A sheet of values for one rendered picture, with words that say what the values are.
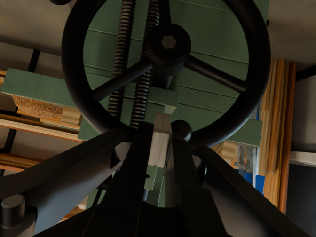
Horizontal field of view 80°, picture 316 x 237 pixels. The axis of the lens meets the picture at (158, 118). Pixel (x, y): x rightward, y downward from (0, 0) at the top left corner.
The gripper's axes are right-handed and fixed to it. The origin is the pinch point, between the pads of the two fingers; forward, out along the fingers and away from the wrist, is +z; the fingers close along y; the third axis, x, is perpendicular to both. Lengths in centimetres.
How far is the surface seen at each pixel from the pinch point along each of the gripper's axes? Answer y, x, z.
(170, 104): 1.3, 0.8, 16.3
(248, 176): 63, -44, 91
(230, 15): 12.2, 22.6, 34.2
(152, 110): -1.6, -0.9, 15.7
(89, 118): -8.9, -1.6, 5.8
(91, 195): -19, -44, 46
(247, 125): 20.1, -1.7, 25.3
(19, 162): -147, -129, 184
